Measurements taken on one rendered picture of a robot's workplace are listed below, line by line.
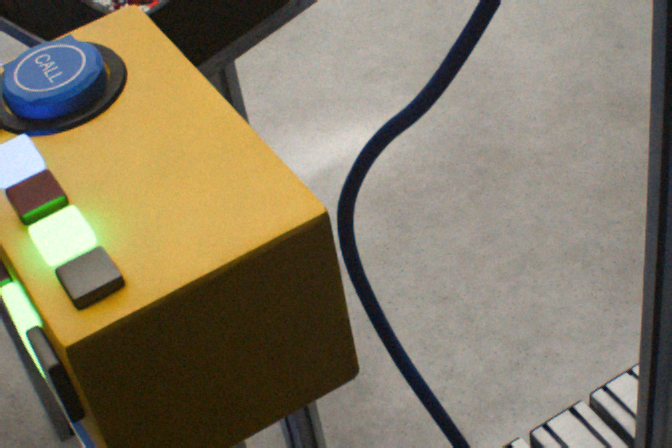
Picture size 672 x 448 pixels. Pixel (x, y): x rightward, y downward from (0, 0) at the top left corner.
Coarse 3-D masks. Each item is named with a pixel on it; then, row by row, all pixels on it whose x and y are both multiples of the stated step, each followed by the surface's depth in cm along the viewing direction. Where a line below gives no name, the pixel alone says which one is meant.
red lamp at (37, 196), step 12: (24, 180) 46; (36, 180) 45; (48, 180) 45; (12, 192) 45; (24, 192) 45; (36, 192) 45; (48, 192) 45; (60, 192) 45; (12, 204) 45; (24, 204) 45; (36, 204) 45; (48, 204) 45; (60, 204) 45; (24, 216) 44; (36, 216) 45
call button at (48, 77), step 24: (48, 48) 50; (72, 48) 50; (24, 72) 49; (48, 72) 49; (72, 72) 49; (96, 72) 49; (24, 96) 48; (48, 96) 48; (72, 96) 48; (96, 96) 49; (48, 120) 49
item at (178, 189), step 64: (128, 64) 51; (192, 64) 50; (64, 128) 48; (128, 128) 48; (192, 128) 47; (0, 192) 46; (128, 192) 45; (192, 192) 45; (256, 192) 44; (0, 256) 46; (128, 256) 43; (192, 256) 43; (256, 256) 43; (320, 256) 44; (64, 320) 41; (128, 320) 41; (192, 320) 43; (256, 320) 44; (320, 320) 46; (128, 384) 43; (192, 384) 45; (256, 384) 46; (320, 384) 48
